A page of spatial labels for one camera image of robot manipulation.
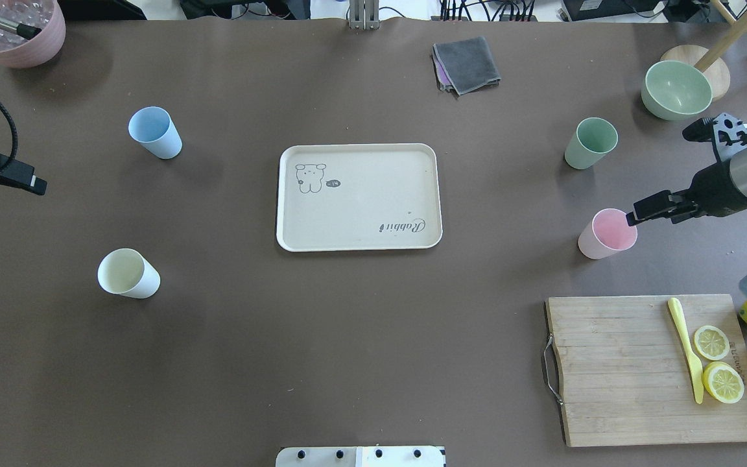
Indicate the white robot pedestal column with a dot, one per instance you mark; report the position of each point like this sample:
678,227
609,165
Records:
362,456

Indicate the lemon slice upper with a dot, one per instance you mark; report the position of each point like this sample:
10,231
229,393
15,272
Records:
711,343

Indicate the grey folded cloth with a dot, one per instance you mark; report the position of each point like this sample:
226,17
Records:
464,66

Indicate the aluminium frame post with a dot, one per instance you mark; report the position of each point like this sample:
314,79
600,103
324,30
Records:
364,14

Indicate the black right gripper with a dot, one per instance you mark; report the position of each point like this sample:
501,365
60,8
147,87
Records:
712,191

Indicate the green bowl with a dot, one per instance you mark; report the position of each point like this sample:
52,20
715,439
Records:
674,90

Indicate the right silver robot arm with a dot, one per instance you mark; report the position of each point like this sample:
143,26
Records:
738,171

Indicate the pink cup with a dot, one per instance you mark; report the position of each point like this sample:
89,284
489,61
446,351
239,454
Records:
607,234

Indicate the lemon slice lower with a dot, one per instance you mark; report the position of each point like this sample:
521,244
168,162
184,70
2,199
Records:
723,383

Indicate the wooden cutting board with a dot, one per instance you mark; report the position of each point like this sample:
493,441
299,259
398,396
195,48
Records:
622,376

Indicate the pink bowl with ice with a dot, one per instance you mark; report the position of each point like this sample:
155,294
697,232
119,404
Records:
46,16

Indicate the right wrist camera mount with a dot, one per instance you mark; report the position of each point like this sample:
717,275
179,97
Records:
726,133

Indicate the blue cup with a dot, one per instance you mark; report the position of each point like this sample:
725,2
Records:
153,128

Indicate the yellow plastic knife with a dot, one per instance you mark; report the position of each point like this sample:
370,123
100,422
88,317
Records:
694,364

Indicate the lemon slice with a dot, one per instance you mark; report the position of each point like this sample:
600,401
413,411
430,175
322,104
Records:
723,383
711,343

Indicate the cream white cup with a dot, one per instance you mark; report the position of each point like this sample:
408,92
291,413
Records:
125,272

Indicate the wooden cup tree stand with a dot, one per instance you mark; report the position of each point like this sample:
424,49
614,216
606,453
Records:
708,61

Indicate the beige rabbit tray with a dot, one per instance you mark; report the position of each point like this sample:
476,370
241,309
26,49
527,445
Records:
358,197

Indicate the green cup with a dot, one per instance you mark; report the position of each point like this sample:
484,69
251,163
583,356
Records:
593,139

